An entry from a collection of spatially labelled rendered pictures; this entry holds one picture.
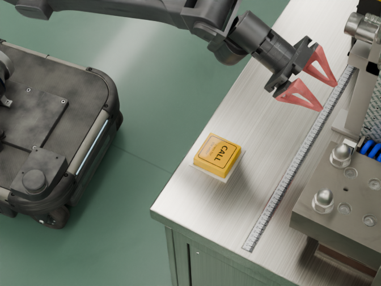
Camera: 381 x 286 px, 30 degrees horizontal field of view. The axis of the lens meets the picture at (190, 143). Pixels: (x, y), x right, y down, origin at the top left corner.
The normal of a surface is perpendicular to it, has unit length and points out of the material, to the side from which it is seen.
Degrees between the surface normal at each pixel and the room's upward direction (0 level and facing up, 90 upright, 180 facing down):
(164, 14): 100
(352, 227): 0
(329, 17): 0
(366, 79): 90
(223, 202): 0
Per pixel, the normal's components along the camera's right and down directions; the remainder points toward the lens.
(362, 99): -0.50, 0.73
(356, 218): -0.03, -0.54
